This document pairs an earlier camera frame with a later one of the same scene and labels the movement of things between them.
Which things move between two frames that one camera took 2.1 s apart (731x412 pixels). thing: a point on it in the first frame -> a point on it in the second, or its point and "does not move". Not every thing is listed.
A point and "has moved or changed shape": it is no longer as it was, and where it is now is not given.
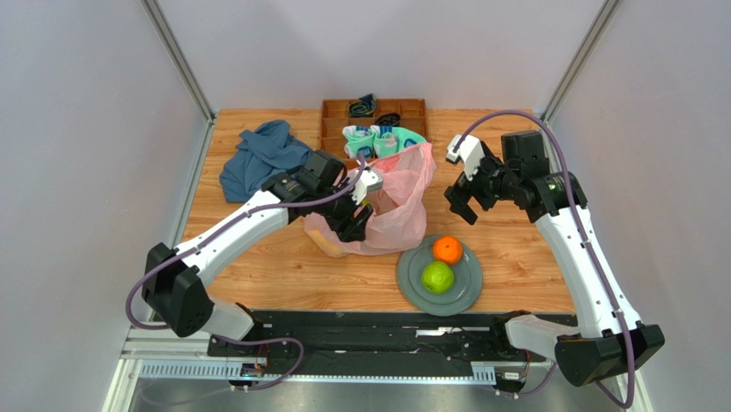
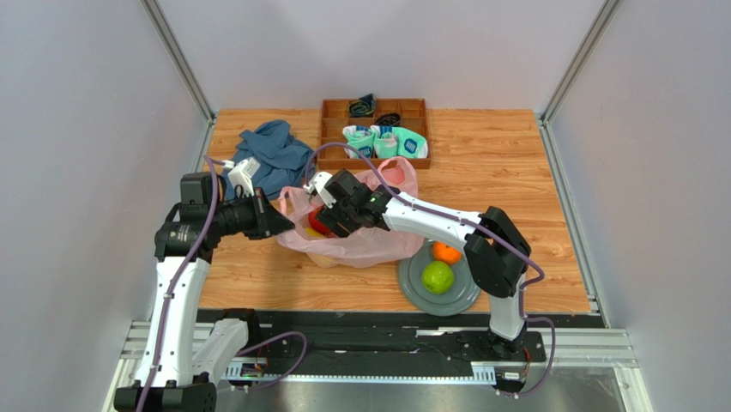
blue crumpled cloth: (265, 151) does not move
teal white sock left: (359, 139) does not move
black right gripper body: (470, 190) -> (341, 212)
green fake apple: (437, 277) does not move
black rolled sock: (389, 119) does not move
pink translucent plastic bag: (399, 216) has moved or changed shape
